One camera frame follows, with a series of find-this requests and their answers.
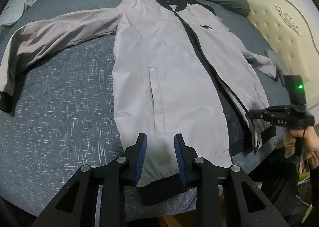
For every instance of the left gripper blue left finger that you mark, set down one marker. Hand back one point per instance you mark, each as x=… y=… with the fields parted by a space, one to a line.
x=75 y=204

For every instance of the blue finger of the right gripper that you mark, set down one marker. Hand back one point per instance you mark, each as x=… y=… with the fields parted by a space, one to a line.
x=263 y=114

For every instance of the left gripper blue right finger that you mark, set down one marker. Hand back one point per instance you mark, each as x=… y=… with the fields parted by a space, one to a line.
x=229 y=189

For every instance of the grey and black jacket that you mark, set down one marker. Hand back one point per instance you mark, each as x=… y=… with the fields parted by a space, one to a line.
x=177 y=69

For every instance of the person's right hand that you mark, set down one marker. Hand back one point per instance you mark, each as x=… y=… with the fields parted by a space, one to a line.
x=310 y=144

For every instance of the folded grey garment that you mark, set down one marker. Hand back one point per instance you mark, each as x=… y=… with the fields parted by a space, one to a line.
x=282 y=69

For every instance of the cream tufted headboard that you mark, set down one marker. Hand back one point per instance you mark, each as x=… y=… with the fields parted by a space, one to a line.
x=288 y=32

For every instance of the light grey pillow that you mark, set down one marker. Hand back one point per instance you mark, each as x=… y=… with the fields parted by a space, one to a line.
x=13 y=11

